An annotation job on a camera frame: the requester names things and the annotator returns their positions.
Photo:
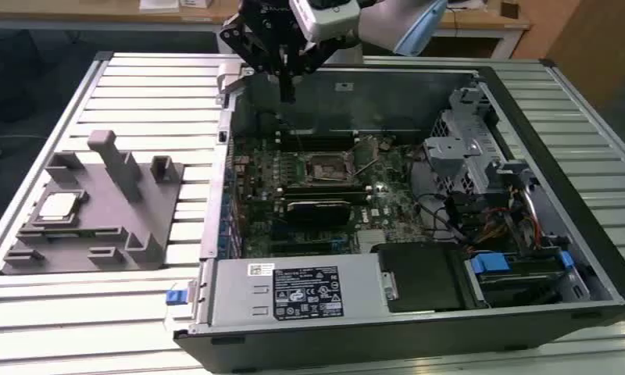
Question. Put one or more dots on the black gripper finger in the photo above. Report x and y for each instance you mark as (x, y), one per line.
(315, 58)
(242, 43)

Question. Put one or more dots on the silver CPU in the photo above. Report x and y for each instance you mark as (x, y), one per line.
(59, 206)

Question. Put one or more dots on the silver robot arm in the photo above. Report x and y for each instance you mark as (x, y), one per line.
(380, 23)

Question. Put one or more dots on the CPU socket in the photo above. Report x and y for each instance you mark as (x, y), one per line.
(326, 168)

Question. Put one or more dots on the small white box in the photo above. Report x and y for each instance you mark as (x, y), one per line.
(195, 3)

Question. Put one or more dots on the wooden desk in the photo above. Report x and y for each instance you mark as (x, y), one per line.
(162, 16)

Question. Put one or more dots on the white paper stack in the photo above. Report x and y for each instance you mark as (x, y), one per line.
(159, 4)

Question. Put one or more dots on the black RAM slot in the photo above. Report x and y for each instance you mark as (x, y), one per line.
(318, 142)
(318, 133)
(318, 137)

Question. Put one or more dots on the coin cell battery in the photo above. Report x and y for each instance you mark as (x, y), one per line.
(386, 144)

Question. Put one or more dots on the silver drive cage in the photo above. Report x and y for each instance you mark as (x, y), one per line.
(448, 152)

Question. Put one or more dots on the green motherboard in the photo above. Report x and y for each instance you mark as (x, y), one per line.
(396, 195)

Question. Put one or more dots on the small black desk object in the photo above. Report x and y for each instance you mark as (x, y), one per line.
(510, 9)

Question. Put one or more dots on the black graphics card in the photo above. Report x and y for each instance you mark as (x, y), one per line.
(318, 214)

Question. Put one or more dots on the silver chipset heat sink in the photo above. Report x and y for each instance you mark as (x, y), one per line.
(371, 239)

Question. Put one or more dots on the black expansion slot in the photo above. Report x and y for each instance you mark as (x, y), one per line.
(298, 248)

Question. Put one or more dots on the grey parts rack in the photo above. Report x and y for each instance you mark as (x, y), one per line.
(110, 226)

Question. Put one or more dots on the wooden cabinet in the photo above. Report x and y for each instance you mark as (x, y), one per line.
(594, 47)

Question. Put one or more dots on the hard disk in blue carrier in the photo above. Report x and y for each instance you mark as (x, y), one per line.
(487, 263)

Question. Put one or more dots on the silver power supply unit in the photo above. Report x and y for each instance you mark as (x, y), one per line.
(230, 293)

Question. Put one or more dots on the blue case latch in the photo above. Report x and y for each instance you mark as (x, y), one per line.
(176, 297)

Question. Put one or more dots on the black PC case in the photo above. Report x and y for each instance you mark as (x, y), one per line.
(344, 351)

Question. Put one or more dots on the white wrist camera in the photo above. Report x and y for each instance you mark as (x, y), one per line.
(328, 19)

